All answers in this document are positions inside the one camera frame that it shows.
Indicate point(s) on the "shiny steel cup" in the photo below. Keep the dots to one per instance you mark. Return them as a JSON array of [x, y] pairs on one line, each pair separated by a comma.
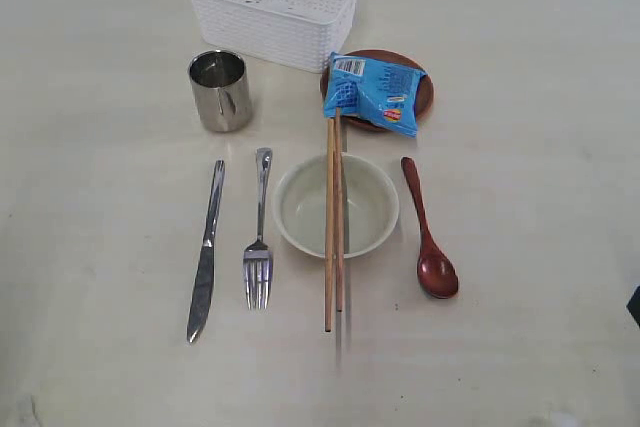
[[220, 88]]

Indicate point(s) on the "silver metal fork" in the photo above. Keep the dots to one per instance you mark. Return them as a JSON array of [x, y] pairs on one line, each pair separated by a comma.
[[257, 257]]

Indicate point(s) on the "white perforated plastic basket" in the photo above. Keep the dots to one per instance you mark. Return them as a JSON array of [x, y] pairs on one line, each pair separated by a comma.
[[297, 33]]

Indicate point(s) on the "brown wooden spoon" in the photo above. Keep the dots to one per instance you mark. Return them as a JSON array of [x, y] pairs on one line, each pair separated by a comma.
[[435, 272]]

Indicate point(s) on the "silver metal knife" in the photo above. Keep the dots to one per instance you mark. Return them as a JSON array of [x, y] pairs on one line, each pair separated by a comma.
[[204, 279]]

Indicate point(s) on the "wooden chopstick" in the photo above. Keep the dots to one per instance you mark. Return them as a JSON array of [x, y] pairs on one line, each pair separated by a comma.
[[339, 217], [329, 234]]

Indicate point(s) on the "blue snack packet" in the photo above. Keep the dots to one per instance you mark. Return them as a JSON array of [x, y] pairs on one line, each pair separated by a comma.
[[380, 92]]

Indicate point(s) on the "floral ceramic bowl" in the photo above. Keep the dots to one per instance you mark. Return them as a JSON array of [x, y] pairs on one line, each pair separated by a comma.
[[371, 211]]

